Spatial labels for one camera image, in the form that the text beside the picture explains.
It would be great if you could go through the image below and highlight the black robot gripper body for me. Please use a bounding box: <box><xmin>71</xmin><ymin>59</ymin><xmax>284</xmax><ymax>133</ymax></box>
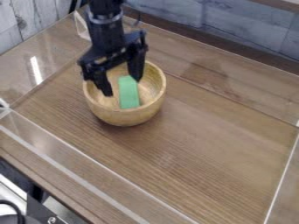
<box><xmin>79</xmin><ymin>0</ymin><xmax>148</xmax><ymax>81</ymax></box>

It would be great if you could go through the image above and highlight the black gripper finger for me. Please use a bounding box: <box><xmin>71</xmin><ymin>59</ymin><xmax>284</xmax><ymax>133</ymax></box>
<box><xmin>127</xmin><ymin>49</ymin><xmax>145</xmax><ymax>82</ymax></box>
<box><xmin>93</xmin><ymin>71</ymin><xmax>113</xmax><ymax>97</ymax></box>

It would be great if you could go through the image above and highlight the green rectangular block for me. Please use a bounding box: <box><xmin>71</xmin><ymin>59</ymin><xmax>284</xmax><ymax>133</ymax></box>
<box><xmin>117</xmin><ymin>75</ymin><xmax>140</xmax><ymax>109</ymax></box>

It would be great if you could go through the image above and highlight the round wooden bowl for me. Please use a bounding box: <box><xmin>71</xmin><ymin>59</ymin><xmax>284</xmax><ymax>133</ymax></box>
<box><xmin>83</xmin><ymin>61</ymin><xmax>167</xmax><ymax>127</ymax></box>

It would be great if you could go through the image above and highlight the clear acrylic corner bracket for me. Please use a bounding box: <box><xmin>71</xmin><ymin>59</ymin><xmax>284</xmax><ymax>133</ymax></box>
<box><xmin>73</xmin><ymin>11</ymin><xmax>91</xmax><ymax>41</ymax></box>

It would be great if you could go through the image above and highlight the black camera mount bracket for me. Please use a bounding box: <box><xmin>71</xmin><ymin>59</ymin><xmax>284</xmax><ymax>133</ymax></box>
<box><xmin>24</xmin><ymin>195</ymin><xmax>68</xmax><ymax>224</ymax></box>

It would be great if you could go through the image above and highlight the black cable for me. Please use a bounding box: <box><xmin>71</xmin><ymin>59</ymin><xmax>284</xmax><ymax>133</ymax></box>
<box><xmin>0</xmin><ymin>199</ymin><xmax>27</xmax><ymax>224</ymax></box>

